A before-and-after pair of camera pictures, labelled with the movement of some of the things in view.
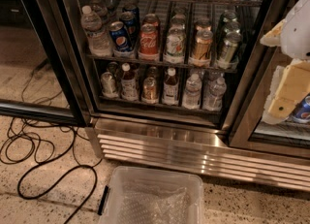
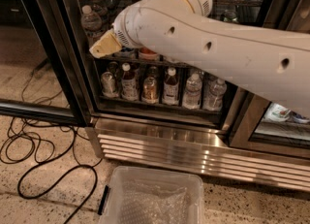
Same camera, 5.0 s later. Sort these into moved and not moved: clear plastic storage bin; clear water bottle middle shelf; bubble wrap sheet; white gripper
Moved: white gripper
Not moved: clear plastic storage bin; clear water bottle middle shelf; bubble wrap sheet
